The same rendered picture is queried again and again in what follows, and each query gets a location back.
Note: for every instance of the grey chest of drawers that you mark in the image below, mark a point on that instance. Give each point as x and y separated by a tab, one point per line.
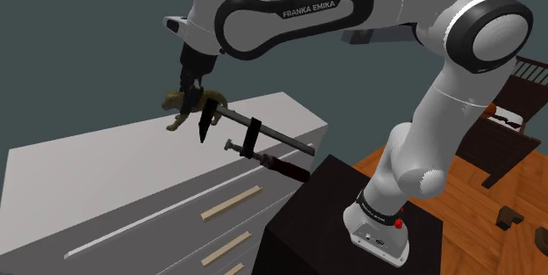
107	167

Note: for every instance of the small dark brown wooden block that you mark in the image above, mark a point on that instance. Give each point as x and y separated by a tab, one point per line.
508	217

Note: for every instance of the olive brown toy animal figure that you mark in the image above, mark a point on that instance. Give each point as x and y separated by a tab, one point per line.
173	100

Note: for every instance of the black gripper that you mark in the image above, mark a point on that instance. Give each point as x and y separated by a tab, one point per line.
196	62

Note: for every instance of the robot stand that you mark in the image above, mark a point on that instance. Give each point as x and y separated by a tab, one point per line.
317	218

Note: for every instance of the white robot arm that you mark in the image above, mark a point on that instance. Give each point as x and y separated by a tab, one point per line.
445	107

